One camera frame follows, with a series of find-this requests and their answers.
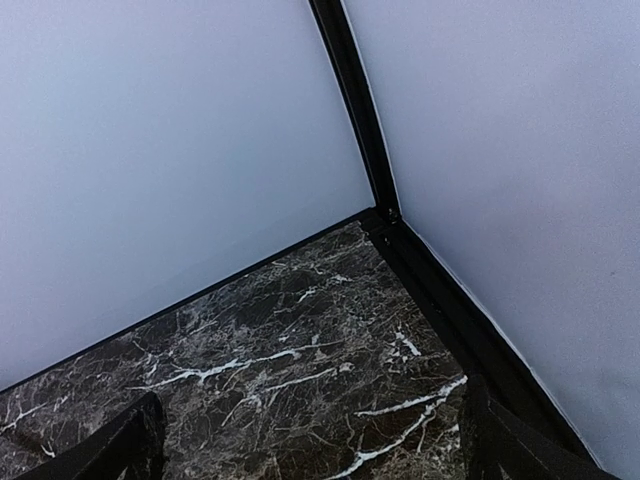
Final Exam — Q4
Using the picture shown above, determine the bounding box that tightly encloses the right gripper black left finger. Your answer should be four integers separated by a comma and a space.
20, 392, 166, 480

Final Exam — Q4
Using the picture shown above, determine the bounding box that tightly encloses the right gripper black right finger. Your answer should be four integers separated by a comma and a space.
463, 375, 614, 480

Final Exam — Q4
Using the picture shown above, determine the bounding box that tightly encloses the black right rear frame post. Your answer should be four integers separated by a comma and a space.
309, 0, 401, 224

